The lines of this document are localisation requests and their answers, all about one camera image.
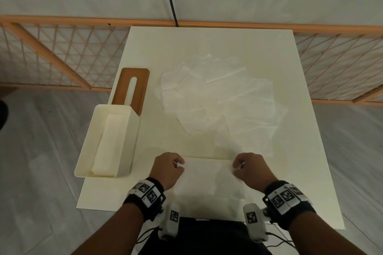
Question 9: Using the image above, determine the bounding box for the black wristband with marker tags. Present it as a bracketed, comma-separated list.
[123, 177, 167, 223]
[262, 180, 317, 231]

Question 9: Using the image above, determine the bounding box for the dark object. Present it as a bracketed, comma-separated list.
[0, 99, 9, 131]

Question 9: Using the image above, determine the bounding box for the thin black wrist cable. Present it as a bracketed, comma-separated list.
[136, 224, 164, 247]
[265, 223, 296, 250]

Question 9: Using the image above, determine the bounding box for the orange wooden lattice fence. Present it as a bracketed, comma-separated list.
[0, 15, 383, 106]

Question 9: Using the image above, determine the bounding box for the person's right forearm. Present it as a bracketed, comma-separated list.
[287, 207, 337, 255]

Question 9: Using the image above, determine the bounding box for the white tissue sheet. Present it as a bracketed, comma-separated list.
[173, 157, 246, 200]

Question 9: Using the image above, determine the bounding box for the pile of white tissue sheets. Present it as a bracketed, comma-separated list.
[153, 53, 288, 157]

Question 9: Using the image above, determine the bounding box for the person's left forearm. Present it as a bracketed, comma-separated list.
[70, 202, 145, 255]

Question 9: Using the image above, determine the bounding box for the white wrist camera with marker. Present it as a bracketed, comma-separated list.
[243, 203, 268, 242]
[158, 203, 181, 240]

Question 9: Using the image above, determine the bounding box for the cream tissue box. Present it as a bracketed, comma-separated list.
[74, 104, 141, 178]

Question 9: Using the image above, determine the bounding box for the person's right hand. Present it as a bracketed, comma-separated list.
[232, 152, 279, 194]

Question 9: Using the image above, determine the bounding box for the person's left hand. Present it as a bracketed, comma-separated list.
[149, 152, 186, 192]

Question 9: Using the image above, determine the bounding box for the person's dark clothing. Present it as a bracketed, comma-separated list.
[135, 217, 273, 255]

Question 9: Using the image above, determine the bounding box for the brown wooden slotted box lid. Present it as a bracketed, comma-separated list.
[111, 68, 150, 115]

